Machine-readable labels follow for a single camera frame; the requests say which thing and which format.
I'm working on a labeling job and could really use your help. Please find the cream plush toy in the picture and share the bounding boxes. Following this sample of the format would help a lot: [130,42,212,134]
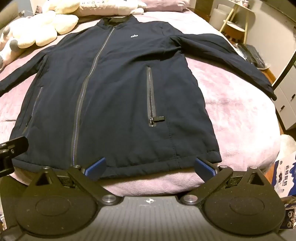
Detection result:
[11,0,79,49]

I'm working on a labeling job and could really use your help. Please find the white drawer cabinet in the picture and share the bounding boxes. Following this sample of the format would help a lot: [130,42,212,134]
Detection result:
[272,77,296,131]

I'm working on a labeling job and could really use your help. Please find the pink plush toy grey paws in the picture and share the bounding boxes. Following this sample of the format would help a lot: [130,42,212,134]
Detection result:
[0,25,19,68]

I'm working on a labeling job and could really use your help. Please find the navy zip jacket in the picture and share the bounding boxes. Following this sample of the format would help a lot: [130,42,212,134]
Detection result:
[0,14,277,173]

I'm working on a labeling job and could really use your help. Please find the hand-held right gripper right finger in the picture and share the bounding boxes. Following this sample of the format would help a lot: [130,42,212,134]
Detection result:
[180,158,269,206]

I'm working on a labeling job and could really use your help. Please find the pink bed blanket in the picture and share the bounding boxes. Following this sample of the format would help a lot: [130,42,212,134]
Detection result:
[0,9,281,196]

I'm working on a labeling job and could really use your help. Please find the white fluffy cushion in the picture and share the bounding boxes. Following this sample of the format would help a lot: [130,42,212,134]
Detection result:
[279,134,296,164]

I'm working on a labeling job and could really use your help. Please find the black bag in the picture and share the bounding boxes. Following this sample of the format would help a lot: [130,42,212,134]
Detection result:
[232,42,272,70]

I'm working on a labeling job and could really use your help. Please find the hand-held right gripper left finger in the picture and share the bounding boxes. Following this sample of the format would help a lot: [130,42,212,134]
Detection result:
[26,158,117,206]

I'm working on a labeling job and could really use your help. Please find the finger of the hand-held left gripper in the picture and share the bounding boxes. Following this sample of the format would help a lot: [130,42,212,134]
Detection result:
[0,136,29,172]

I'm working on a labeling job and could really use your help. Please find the blue and white carton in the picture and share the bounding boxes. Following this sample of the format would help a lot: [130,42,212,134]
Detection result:
[275,154,296,198]

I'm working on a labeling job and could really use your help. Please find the dark printed box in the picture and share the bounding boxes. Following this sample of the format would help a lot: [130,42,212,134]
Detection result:
[283,196,296,230]

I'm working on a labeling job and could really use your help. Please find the pink pillow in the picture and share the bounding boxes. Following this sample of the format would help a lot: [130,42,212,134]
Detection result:
[142,0,191,12]

